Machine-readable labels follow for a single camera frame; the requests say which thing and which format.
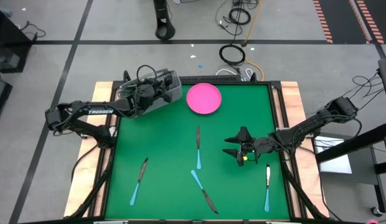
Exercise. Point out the black side stand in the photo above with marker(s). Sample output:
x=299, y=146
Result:
x=351, y=145

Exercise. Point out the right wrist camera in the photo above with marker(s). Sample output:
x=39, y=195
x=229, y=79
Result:
x=245, y=132

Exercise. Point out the pink plate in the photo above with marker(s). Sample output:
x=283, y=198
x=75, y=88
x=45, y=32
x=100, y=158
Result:
x=204, y=98

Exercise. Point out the white bracket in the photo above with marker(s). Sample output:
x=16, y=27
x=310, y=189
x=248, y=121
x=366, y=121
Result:
x=278, y=222
x=110, y=222

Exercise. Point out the black table frame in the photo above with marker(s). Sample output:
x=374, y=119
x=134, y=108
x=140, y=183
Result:
x=208, y=78

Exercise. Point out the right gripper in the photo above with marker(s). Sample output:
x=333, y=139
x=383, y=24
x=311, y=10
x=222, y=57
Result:
x=261, y=145

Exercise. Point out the black floor stand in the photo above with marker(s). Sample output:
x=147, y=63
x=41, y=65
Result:
x=164, y=31

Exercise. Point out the black striped-edge floor mat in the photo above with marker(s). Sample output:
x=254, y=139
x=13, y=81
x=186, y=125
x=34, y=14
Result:
x=379, y=9
x=339, y=18

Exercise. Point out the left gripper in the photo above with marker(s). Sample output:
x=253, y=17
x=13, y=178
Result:
x=146, y=95

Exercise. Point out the black desk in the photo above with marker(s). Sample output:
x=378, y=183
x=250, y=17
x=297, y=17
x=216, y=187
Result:
x=9, y=40

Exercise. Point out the black equipment box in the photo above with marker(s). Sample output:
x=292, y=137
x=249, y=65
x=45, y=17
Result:
x=1, y=93

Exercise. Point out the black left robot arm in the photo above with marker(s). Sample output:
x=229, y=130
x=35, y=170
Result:
x=87, y=109

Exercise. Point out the pink object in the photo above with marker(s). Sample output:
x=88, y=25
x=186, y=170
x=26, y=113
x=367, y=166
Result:
x=371, y=222

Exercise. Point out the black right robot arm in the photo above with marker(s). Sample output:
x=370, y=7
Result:
x=305, y=126

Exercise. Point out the green table mat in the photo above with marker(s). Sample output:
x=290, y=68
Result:
x=168, y=133

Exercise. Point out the white panel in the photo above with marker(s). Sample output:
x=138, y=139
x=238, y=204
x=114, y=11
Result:
x=336, y=164

